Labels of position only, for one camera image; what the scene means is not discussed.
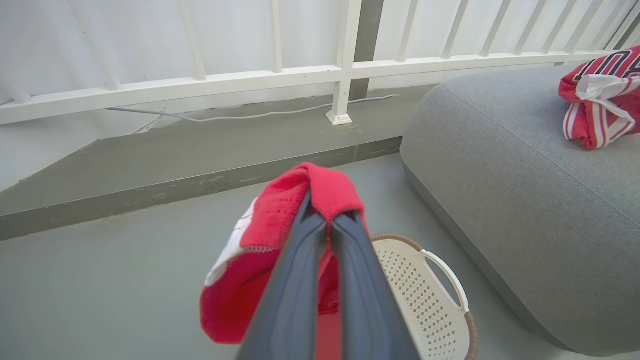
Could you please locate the red white striped jersey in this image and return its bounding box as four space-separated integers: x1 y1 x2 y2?
558 45 640 151

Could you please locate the red knitted garment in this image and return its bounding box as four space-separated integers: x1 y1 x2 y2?
200 162 372 360

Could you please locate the white perforated laundry basket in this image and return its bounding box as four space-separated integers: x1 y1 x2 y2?
371 233 479 360

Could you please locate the white metal railing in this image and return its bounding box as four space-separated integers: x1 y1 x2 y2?
0 0 640 126

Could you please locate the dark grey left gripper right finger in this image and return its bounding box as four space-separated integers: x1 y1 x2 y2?
330 211 422 360

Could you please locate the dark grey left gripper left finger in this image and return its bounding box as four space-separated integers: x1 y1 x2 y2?
236 190 328 360

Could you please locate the thin white cable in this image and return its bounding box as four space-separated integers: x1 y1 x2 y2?
106 94 402 124

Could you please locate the grey fabric ottoman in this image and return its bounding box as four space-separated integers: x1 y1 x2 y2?
400 64 640 358

